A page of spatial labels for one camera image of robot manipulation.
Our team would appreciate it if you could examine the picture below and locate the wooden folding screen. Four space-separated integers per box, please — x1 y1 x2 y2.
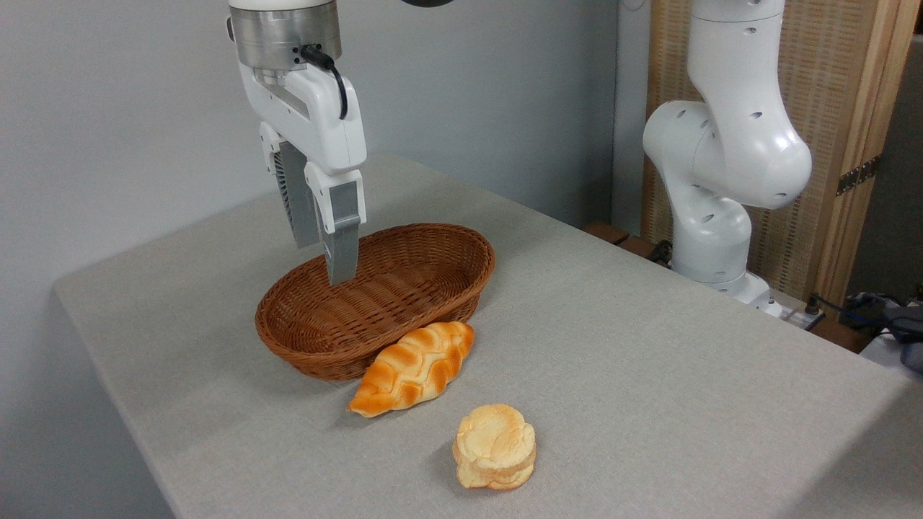
642 0 923 311

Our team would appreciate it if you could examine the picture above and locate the long braided bread loaf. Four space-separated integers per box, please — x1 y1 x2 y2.
348 321 475 419

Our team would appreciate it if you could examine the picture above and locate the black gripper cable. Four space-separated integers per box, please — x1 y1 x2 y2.
300 44 349 120

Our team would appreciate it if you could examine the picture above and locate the brown wooden platform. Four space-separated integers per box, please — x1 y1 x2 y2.
583 221 875 354

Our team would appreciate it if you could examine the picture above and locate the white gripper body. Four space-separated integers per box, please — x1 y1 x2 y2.
238 63 368 178

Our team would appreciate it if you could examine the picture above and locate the black plug with cable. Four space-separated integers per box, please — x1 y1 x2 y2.
803 292 891 334

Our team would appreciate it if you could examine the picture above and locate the brown wicker basket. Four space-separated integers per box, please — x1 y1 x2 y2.
255 223 496 381

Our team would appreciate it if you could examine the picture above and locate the small round bread roll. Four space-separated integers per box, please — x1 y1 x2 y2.
452 404 538 492

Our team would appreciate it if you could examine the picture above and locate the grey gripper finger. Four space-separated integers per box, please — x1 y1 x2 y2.
304 164 368 286
259 123 322 249

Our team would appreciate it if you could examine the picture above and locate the dark metal screen hinge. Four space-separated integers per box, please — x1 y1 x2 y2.
836 155 882 197

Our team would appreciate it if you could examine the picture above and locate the white power strip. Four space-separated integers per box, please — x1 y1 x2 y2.
782 304 826 333

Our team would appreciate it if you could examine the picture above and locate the dark grey bag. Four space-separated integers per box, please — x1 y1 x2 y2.
883 305 923 373

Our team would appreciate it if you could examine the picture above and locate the grey fabric tablecloth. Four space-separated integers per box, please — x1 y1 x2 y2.
52 153 923 519

